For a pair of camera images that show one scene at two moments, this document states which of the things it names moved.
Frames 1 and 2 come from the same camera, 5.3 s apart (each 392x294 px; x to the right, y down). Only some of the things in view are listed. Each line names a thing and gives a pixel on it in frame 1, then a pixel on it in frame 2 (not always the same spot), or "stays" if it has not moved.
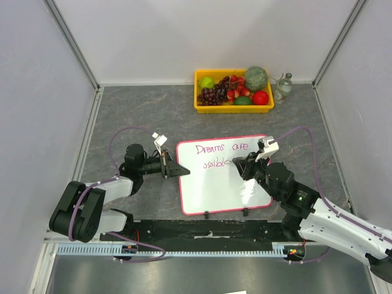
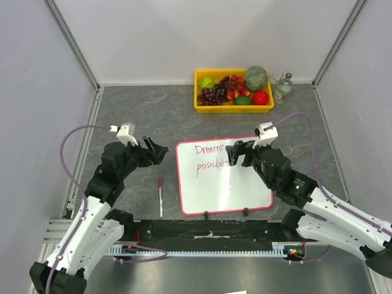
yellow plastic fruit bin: x=226 y=108 stays
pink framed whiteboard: x=215 y=183 stays
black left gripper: x=170 y=168 → x=149 y=157
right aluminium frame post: x=339 y=40 stays
